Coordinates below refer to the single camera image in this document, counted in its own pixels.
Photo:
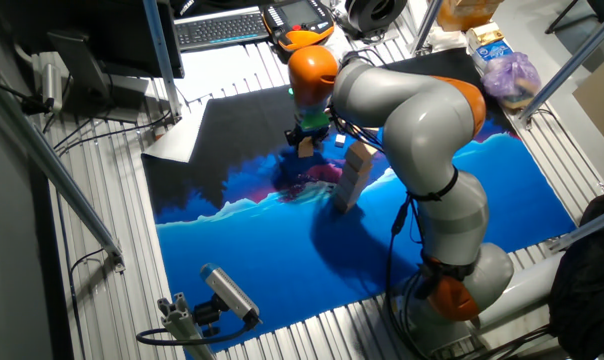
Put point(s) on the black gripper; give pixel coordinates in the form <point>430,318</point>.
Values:
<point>313,131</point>

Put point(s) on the large wooden cube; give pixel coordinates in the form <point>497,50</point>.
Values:
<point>341,205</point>
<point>351,186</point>
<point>359,154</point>
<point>306,148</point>
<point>356,175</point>
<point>346,196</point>

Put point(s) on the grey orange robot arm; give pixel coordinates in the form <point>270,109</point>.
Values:
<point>422,130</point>

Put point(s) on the small wooden cube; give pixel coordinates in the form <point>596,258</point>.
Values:
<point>340,140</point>

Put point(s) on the orange black teach pendant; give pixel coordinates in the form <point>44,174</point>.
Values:
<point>302,37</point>

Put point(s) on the blue landscape print mat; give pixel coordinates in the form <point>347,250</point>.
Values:
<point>282,250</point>

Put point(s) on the black round reel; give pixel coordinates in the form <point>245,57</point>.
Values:
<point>362,25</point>

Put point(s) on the white paper sheet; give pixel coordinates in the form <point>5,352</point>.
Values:
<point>174,140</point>

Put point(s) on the black computer keyboard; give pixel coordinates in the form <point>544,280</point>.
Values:
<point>217,27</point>

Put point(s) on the white crumpled cloth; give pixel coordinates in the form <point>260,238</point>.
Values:
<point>447,39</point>

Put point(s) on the brown cardboard box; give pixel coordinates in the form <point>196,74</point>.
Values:
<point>467,15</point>

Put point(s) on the blue white carton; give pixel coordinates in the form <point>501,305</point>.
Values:
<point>494,50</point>

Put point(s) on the purple plastic bag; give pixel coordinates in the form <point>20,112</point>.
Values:
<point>512,77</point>

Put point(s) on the black computer monitor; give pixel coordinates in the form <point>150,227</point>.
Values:
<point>107,30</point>

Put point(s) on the dark monitor stand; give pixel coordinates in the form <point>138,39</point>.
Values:
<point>82,65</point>

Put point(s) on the silver cylindrical device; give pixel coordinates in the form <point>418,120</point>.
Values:
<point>52,85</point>

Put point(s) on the white cylindrical tube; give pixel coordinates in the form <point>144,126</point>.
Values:
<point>527,295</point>

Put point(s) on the black jacket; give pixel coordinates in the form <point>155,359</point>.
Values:
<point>592,290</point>

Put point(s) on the silver aluminium frame post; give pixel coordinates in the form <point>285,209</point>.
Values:
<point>163,65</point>
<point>427,25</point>

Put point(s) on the silver bar camera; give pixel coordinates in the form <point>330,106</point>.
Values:
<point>229,292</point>

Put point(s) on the black camera ball mount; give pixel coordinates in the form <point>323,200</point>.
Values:
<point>207,314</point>

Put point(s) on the short aluminium extrusion post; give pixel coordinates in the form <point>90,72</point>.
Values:
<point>179,325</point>

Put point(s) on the silver aluminium frame bar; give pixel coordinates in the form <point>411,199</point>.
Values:
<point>587,227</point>
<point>57,170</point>
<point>572,65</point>

